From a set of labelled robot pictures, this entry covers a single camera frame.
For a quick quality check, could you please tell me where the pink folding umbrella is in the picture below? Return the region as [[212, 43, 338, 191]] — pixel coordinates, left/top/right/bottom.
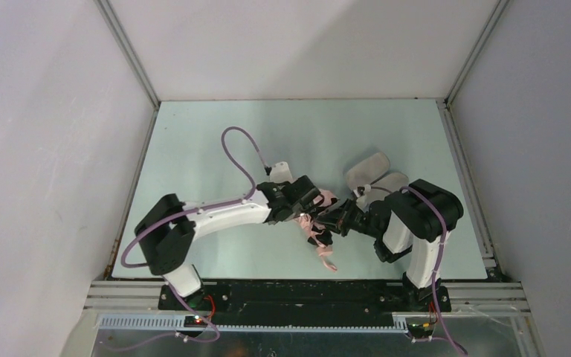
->
[[294, 189, 338, 272]]

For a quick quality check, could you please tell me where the white oval storage case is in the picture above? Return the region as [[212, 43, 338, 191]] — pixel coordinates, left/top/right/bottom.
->
[[344, 152, 408, 210]]

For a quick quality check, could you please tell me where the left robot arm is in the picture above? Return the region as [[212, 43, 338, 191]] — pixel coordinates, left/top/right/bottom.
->
[[129, 176, 337, 298]]

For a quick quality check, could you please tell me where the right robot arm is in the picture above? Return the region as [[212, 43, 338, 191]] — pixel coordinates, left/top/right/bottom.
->
[[314, 179, 465, 291]]

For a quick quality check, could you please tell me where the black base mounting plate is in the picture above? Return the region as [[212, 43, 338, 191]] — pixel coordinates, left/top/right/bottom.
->
[[185, 279, 451, 329]]

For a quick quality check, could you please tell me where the right controller board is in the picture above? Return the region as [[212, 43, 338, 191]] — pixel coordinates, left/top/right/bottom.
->
[[405, 323, 436, 343]]

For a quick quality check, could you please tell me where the controller board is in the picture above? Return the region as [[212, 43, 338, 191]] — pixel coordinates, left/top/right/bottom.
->
[[405, 323, 436, 343], [183, 315, 210, 329]]

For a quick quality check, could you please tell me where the left controller board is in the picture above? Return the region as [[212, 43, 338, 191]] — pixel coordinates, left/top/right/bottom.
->
[[183, 315, 210, 329]]

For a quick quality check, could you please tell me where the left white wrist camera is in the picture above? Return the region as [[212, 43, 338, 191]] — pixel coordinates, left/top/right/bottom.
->
[[268, 161, 294, 184]]

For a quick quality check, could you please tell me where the aluminium frame rail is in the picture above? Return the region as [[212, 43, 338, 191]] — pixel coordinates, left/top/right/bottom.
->
[[83, 280, 533, 336]]

